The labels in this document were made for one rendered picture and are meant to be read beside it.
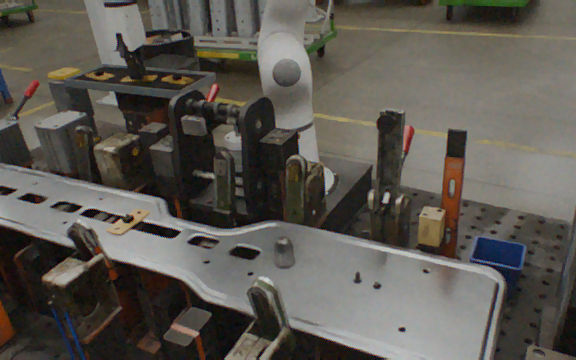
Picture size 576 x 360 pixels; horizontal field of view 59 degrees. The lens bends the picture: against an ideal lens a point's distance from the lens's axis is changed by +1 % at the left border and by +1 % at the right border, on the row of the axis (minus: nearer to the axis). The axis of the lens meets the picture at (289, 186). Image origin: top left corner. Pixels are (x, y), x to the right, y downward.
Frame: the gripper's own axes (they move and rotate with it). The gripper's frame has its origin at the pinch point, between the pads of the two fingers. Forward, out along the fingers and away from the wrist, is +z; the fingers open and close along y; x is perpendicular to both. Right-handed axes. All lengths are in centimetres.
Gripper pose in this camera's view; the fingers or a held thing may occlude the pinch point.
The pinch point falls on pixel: (136, 69)
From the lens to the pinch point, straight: 131.0
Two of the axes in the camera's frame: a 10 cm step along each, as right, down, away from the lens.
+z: 0.8, 8.7, 4.9
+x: 9.9, -0.2, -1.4
